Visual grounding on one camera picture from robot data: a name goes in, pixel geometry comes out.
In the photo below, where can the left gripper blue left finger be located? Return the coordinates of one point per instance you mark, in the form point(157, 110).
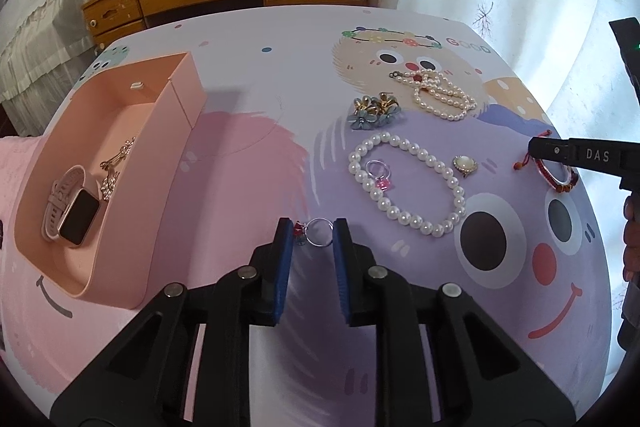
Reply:
point(278, 269)

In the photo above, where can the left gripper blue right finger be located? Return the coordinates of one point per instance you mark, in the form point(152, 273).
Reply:
point(344, 258)

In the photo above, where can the silver ring red gem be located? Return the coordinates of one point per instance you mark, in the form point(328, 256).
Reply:
point(316, 232)

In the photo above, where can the round pearl gold brooch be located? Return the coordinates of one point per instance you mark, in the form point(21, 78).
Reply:
point(465, 165)

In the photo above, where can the right hand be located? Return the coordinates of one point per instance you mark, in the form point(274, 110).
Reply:
point(631, 238)

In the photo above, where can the blue gold flower brooch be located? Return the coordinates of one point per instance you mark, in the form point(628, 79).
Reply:
point(373, 112)

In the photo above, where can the pink plastic organizer box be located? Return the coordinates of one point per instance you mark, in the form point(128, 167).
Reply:
point(128, 126)

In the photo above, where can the white lace covered furniture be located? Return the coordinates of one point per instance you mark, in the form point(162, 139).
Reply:
point(45, 46)

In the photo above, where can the silver ring pink gem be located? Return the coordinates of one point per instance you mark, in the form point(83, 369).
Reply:
point(380, 172)

